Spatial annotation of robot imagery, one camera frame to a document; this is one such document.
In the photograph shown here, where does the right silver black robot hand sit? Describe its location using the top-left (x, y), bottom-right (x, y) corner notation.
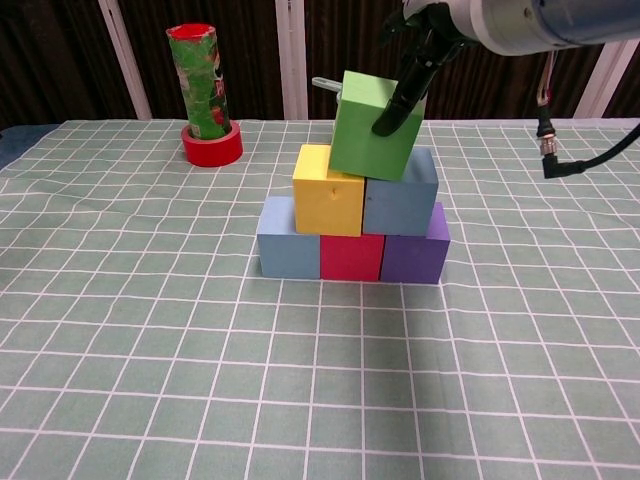
top-left (371, 0), bottom-right (484, 137)

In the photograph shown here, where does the green foam cube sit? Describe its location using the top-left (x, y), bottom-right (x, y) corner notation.
top-left (328, 70), bottom-right (427, 182)

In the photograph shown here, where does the light blue foam cube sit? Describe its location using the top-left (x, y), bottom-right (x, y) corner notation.
top-left (257, 196), bottom-right (322, 280)
top-left (360, 146), bottom-right (439, 238)

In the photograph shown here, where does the yellow foam cube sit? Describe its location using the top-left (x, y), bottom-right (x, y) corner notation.
top-left (292, 143), bottom-right (367, 238)

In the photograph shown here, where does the purple foam cube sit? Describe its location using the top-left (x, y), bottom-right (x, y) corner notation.
top-left (379, 201), bottom-right (450, 285)

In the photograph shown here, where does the pink foam cube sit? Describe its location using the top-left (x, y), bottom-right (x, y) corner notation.
top-left (319, 233), bottom-right (386, 282)

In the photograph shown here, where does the teal hand brush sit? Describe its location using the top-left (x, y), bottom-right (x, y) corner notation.
top-left (311, 76), bottom-right (346, 109)

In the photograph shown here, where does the green can with red lid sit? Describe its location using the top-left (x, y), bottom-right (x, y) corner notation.
top-left (166, 22), bottom-right (234, 141)

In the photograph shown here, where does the red tape roll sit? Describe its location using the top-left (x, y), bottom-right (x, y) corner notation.
top-left (180, 119), bottom-right (245, 168)

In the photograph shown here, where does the green checked tablecloth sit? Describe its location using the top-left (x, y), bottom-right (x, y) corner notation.
top-left (0, 118), bottom-right (640, 480)

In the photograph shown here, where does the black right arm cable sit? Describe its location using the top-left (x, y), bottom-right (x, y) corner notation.
top-left (534, 52), bottom-right (640, 180)

